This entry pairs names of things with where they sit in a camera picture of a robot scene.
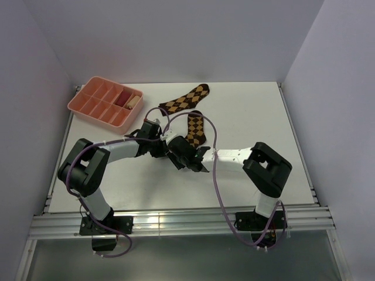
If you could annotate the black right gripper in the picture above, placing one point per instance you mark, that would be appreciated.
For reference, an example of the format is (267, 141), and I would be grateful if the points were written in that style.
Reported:
(171, 157)

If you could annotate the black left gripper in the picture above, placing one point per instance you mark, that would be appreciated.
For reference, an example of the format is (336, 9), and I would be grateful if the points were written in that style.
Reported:
(161, 152)

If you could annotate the brown argyle sock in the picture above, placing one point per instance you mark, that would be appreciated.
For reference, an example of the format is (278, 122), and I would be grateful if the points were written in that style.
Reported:
(195, 129)
(187, 101)

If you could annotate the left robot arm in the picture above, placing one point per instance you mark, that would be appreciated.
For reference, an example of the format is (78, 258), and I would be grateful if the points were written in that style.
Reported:
(83, 169)

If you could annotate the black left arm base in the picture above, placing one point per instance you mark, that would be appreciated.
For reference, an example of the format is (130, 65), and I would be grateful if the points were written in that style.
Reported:
(104, 239)

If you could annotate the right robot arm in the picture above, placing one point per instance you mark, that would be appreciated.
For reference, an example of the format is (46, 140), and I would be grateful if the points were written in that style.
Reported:
(266, 168)

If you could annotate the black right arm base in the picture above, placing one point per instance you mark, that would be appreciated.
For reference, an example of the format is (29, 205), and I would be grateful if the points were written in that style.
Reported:
(251, 221)

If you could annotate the tan rolled sock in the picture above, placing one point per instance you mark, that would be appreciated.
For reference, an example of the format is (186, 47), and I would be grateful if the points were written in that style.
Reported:
(132, 103)

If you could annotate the dark red rolled sock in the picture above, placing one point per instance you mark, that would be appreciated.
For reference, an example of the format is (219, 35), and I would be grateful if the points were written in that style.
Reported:
(123, 98)

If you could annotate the pink compartment tray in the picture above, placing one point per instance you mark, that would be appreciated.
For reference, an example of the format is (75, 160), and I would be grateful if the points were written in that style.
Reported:
(95, 103)

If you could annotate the front aluminium rail frame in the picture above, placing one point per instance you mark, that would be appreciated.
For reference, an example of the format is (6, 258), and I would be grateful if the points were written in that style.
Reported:
(175, 223)

